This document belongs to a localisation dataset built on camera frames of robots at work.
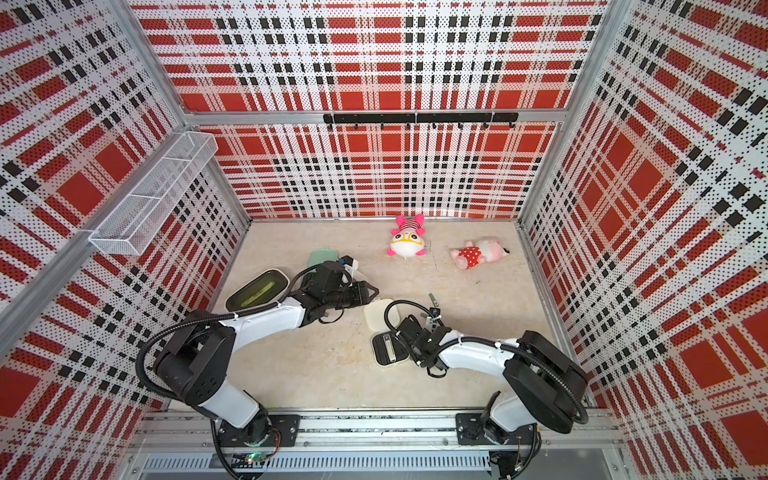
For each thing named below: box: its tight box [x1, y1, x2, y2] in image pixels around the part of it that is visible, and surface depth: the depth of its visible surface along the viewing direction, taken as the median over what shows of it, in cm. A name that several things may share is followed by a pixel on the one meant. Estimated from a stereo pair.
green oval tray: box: [224, 268, 291, 314], surface depth 95 cm
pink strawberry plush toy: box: [450, 238, 510, 270], surface depth 106 cm
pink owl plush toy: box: [386, 214, 426, 257], surface depth 109 cm
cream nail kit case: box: [364, 299, 410, 366], surface depth 88 cm
